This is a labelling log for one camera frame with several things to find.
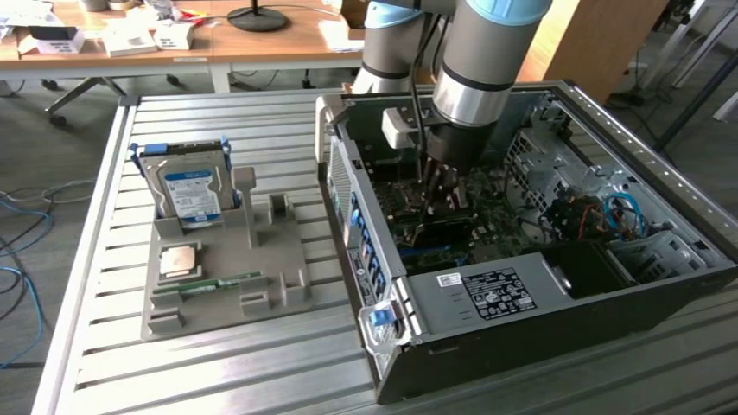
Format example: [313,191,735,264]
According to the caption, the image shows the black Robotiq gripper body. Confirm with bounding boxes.
[424,122,494,169]

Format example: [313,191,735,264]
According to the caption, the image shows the graphics card with metal bracket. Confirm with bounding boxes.
[397,215,476,251]

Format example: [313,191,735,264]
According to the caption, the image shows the blue expansion slot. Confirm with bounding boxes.
[400,244,453,257]

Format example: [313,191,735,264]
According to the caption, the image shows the green motherboard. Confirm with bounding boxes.
[369,155,558,274]

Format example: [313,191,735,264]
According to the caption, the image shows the perforated metal drive cage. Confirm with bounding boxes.
[505,127,598,217]

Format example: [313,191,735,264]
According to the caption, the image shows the grey power supply unit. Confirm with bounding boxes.
[406,252,573,337]

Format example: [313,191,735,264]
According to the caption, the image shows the white paper stack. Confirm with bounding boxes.
[318,19,366,54]

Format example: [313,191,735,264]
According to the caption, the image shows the metal disk bay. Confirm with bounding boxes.
[605,231,709,284]

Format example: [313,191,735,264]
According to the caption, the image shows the grey printed parts rack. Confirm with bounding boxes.
[141,166,317,343]

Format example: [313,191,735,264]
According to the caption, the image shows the open black PC case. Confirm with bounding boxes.
[314,79,738,406]

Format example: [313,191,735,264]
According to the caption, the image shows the hard disk in blue caddy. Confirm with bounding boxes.
[129,135,242,231]

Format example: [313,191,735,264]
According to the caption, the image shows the black round stand base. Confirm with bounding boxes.
[226,0,293,34]

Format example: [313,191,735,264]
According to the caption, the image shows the green RAM stick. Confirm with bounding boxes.
[153,271,263,297]

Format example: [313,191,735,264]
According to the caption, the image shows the silver CPU chip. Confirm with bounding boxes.
[158,246,201,278]

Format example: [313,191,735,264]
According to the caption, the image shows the red yellow packet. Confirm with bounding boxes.
[173,6,225,27]

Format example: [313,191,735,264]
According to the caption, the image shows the upright white printed box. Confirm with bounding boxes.
[153,21,197,51]

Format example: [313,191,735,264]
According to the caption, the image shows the flat white box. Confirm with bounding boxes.
[102,26,159,58]

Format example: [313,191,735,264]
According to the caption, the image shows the white box with black lid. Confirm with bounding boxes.
[27,24,87,55]

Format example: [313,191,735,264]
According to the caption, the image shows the loose white papers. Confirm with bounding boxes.
[0,10,65,40]

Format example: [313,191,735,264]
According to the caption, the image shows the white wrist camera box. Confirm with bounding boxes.
[381,107,429,150]

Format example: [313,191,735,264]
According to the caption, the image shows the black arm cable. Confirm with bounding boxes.
[409,12,441,175]

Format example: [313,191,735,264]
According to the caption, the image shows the red wire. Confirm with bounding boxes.
[581,205,614,239]

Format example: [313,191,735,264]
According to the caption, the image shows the blue data wire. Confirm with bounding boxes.
[604,192,649,239]

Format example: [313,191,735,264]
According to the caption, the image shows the grey floor cable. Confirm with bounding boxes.
[0,179,98,207]

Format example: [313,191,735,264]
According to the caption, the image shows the blue floor cable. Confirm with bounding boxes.
[0,196,55,257]
[0,265,47,369]

